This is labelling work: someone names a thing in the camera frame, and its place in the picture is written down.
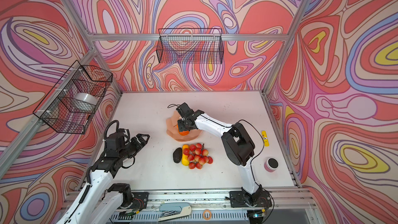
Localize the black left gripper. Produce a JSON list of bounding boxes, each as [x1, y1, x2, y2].
[[117, 133, 149, 161]]

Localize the large fake orange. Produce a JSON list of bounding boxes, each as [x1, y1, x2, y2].
[[178, 126, 190, 136]]

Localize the dark fake avocado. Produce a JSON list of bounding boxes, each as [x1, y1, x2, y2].
[[173, 147, 183, 163]]

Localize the red fake strawberry bunch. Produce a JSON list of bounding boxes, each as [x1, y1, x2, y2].
[[186, 143, 214, 170]]

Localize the yellow fake squash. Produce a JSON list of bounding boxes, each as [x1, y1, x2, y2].
[[181, 144, 190, 166]]

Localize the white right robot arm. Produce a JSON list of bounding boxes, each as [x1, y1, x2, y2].
[[176, 103, 262, 196]]

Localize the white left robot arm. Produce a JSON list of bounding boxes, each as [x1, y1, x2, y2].
[[58, 131, 150, 224]]

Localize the pink wavy fruit bowl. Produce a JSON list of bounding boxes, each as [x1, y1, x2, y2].
[[166, 111, 202, 142]]

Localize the pink cup with black lid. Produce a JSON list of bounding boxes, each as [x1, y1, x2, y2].
[[264, 157, 279, 173]]

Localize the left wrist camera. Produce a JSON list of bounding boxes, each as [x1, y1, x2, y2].
[[105, 132, 125, 150]]

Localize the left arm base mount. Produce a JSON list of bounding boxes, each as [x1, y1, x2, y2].
[[119, 192, 149, 217]]

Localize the black wire basket back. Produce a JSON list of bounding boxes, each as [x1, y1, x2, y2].
[[156, 28, 224, 65]]

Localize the black wire basket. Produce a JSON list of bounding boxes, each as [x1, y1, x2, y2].
[[33, 61, 113, 134], [156, 28, 224, 65]]

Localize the black wire basket left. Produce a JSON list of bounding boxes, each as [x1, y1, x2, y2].
[[33, 61, 113, 134]]

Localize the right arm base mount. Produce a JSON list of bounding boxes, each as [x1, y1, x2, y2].
[[225, 189, 273, 209]]

